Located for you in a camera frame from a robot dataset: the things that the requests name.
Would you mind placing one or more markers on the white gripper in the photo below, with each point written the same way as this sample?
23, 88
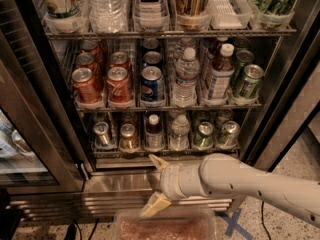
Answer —
171, 182

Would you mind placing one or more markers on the orange soda can front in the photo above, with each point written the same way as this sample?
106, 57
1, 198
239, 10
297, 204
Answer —
128, 138

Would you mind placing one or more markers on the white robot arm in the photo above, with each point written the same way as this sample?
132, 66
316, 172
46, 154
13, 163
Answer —
221, 173

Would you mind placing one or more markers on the brown tea bottle bottom shelf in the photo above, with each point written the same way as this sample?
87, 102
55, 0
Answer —
154, 133

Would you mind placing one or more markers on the brown tea bottle shelf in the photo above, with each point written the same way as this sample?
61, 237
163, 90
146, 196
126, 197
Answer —
219, 75
154, 133

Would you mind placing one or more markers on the water bottle bottom shelf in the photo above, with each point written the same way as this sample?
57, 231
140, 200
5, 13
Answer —
178, 139

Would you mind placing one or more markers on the green can bottom left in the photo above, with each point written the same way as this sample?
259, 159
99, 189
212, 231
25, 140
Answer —
203, 136

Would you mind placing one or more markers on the slim silver can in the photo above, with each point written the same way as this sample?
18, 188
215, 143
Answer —
103, 133

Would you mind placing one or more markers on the green can bottom right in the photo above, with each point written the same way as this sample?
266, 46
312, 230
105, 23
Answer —
228, 135

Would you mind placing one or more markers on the water bottle middle shelf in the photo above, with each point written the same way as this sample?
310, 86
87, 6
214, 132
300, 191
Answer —
186, 74

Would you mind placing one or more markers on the blue pepsi can front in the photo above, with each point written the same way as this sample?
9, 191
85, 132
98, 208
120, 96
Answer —
152, 84

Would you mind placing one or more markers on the blue pepsi can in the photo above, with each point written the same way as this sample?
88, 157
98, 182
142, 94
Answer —
152, 58
152, 84

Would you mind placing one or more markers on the red cola can front right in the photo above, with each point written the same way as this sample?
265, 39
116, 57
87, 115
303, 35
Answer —
120, 85

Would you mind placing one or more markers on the red cola can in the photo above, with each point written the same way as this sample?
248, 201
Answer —
120, 85
120, 59
87, 60
93, 47
84, 81

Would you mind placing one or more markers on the red cola can front left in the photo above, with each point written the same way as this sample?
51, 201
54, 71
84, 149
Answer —
84, 81

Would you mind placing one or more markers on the fridge glass door left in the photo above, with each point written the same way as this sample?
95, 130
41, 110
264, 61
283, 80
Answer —
50, 168

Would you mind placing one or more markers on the brown tea bottle middle shelf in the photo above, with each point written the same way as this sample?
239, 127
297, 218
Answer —
219, 75

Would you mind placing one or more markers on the green can middle front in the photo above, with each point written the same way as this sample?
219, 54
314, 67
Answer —
248, 82

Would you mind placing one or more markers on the fridge door right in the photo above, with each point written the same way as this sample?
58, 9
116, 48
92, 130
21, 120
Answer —
295, 107

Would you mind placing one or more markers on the clear water bottle top shelf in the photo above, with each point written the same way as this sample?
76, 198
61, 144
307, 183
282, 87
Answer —
108, 16

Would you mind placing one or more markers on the tall brown can top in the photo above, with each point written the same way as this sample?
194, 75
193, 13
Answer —
192, 14

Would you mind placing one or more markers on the tall white green can top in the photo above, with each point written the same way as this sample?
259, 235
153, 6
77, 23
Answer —
63, 0

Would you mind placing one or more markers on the clear plastic bin on floor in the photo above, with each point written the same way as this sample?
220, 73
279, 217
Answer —
173, 223

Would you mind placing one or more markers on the blue tape cross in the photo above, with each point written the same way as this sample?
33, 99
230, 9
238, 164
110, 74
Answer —
233, 225

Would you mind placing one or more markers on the empty white plastic tray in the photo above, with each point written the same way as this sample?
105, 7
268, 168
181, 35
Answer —
229, 14

